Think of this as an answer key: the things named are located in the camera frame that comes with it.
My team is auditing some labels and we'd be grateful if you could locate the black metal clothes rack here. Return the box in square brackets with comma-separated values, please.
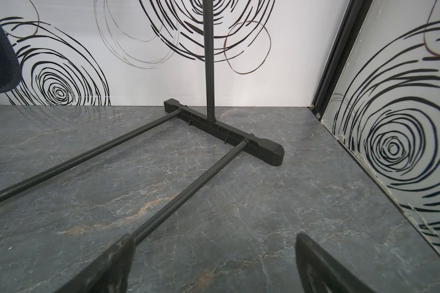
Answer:
[0, 1, 285, 245]

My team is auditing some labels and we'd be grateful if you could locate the black corner frame post right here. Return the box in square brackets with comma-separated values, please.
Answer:
[309, 0, 373, 120]

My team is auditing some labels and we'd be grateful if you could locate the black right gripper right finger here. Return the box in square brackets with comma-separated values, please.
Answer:
[295, 233, 373, 293]

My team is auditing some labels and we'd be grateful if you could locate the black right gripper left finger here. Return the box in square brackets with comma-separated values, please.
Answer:
[57, 234, 136, 293]

